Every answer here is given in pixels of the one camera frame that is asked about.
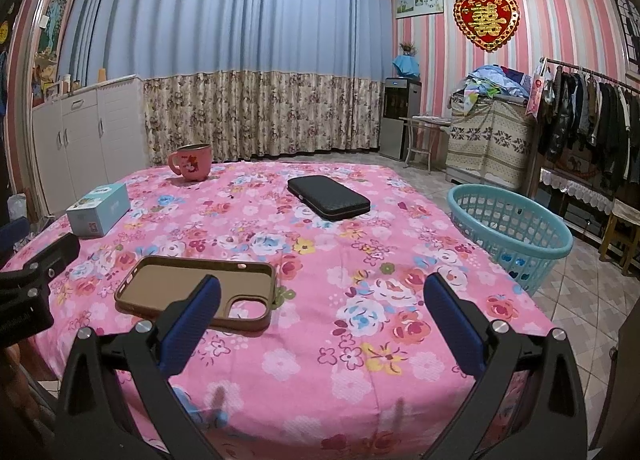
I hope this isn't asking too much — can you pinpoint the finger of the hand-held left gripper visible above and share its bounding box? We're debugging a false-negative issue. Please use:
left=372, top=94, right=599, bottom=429
left=0, top=217, right=29, bottom=263
left=0, top=232, right=81, bottom=291

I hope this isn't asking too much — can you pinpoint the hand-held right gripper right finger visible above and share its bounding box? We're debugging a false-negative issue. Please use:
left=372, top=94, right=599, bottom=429
left=422, top=271, right=588, bottom=460

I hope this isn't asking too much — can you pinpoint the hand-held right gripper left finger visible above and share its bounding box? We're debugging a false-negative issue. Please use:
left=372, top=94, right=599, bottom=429
left=60, top=274, right=236, bottom=460

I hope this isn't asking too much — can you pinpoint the blue plastic bag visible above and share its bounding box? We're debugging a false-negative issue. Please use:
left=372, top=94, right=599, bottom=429
left=500, top=252, right=533, bottom=275

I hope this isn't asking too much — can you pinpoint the teal plastic basket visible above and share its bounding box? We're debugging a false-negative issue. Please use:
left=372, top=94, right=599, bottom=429
left=446, top=184, right=573, bottom=297

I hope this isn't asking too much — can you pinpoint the brown phone case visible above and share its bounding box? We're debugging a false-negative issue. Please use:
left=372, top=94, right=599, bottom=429
left=114, top=256, right=277, bottom=331

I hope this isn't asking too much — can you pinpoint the light blue tissue box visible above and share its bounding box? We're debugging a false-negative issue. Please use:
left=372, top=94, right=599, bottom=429
left=66, top=183, right=131, bottom=239

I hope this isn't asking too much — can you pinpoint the white cabinet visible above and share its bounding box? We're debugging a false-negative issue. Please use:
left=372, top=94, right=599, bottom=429
left=31, top=76, right=150, bottom=215

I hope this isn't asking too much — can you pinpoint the pink floral tablecloth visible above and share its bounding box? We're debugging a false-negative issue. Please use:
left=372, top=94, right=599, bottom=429
left=0, top=160, right=556, bottom=458

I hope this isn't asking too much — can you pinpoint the pink mug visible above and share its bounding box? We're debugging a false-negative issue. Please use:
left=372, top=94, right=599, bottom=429
left=166, top=143, right=212, bottom=182

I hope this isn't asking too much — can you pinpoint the black zip case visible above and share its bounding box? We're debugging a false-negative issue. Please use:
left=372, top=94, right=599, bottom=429
left=287, top=176, right=372, bottom=221

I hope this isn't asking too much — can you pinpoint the patterned cloth covered cabinet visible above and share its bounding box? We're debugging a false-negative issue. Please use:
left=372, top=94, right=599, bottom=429
left=446, top=94, right=535, bottom=185

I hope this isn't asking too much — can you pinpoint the low cabinet with lace cloth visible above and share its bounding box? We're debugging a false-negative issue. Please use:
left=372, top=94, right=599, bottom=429
left=537, top=167, right=618, bottom=235

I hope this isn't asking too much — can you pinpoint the dark wooden cabinet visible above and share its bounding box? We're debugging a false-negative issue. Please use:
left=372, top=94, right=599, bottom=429
left=617, top=310, right=640, bottom=451

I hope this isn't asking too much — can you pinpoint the wooden stool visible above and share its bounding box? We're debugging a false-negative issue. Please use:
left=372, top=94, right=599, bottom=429
left=598, top=197, right=640, bottom=273

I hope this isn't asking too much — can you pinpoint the small round table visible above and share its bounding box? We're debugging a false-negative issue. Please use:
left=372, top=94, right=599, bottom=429
left=398, top=114, right=451, bottom=171

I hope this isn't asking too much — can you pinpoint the grey water dispenser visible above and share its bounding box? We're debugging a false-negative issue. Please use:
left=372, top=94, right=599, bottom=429
left=381, top=77, right=422, bottom=161

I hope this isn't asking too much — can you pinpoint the pile of clothes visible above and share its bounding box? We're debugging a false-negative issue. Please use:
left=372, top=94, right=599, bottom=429
left=450, top=64, right=532, bottom=110

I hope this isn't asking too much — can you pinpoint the pink hanging bag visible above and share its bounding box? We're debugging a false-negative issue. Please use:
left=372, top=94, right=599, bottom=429
left=525, top=60, right=553, bottom=118

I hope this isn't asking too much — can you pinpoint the row of hanging clothes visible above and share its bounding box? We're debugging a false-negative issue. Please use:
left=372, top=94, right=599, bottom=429
left=537, top=64, right=640, bottom=175

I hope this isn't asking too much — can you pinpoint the blue cloth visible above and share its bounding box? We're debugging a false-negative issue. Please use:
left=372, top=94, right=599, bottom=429
left=392, top=54, right=421, bottom=79

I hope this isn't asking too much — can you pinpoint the blue and floral curtain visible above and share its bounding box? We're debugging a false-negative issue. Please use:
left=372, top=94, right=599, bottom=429
left=60, top=0, right=393, bottom=165

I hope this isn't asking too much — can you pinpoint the framed window picture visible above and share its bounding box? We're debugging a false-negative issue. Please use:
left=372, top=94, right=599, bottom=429
left=612, top=0, right=640, bottom=73

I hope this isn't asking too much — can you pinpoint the colourful wall poster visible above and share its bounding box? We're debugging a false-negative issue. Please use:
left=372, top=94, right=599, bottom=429
left=34, top=0, right=70, bottom=58

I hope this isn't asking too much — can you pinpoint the metal clothes rail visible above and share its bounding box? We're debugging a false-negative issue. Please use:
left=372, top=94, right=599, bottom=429
left=540, top=57, right=640, bottom=93

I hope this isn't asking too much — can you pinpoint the red heart wall decoration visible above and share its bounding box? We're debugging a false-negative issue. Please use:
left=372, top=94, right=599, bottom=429
left=453, top=0, right=521, bottom=51

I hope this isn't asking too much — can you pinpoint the landscape wall picture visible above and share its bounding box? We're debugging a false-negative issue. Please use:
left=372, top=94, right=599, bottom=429
left=396, top=0, right=444, bottom=19

